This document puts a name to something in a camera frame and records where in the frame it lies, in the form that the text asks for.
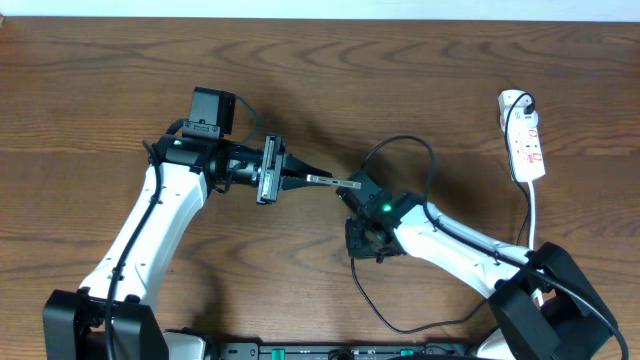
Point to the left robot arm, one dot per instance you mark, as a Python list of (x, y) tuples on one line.
[(112, 314)]

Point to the Galaxy S25 Ultra smartphone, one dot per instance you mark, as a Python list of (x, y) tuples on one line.
[(330, 181)]

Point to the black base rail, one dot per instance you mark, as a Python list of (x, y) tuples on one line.
[(254, 351)]

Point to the white USB charger adapter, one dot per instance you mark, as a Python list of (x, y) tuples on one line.
[(517, 117)]

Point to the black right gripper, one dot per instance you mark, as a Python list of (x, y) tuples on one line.
[(355, 249)]

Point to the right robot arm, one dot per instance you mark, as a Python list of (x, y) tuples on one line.
[(543, 304)]

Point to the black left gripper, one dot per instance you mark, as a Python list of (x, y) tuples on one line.
[(272, 179)]

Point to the white power strip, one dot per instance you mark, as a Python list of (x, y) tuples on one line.
[(523, 143)]

